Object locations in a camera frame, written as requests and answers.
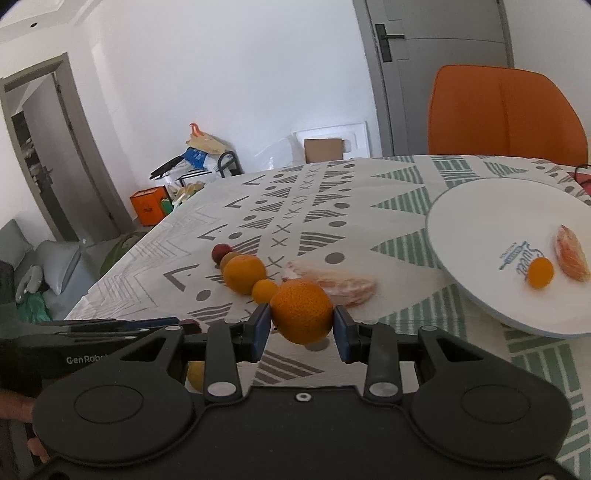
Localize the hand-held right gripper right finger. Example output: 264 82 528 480
333 305 491 399

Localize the green cloth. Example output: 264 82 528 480
99 231 149 278

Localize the green plastic bag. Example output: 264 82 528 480
17 292 52 325

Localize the reddish peeled pomelo segment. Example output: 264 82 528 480
554 224 591 282

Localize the pale peeled pomelo segment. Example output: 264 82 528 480
281 260 378 308

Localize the grey pillow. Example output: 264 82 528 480
0 219 36 269
34 239 82 296

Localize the orange box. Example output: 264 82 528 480
129 187 170 227

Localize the medium orange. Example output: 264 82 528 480
223 255 267 294

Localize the black cable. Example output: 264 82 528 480
573 164 591 200

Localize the red table mat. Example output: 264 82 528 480
571 164 591 195

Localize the grey door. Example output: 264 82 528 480
353 0 515 158

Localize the person's left hand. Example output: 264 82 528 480
0 390 50 464

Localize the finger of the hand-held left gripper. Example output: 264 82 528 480
67 325 200 337
39 316 182 328

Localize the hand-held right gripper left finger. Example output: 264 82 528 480
111 302 274 403

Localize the black flat case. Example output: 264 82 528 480
150 154 186 181

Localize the grey door frame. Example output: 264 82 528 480
0 52 136 241

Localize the large orange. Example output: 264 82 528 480
269 279 334 345

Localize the blue plastic bag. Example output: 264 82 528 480
182 147 209 171

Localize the brown cardboard piece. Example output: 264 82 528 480
304 137 345 163

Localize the yellow fruit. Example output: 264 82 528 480
187 361 206 394

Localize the white round plate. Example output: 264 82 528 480
425 178 591 339

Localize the patterned tablecloth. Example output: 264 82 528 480
65 154 591 480

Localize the orange chair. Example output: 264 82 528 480
427 65 589 168

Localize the tan orange-handled bag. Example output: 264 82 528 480
186 123 228 154

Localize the white bag with black trim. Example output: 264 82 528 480
173 167 218 190

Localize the black door handle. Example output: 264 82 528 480
375 23 405 62

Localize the small orange kumquat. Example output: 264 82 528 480
527 257 555 290

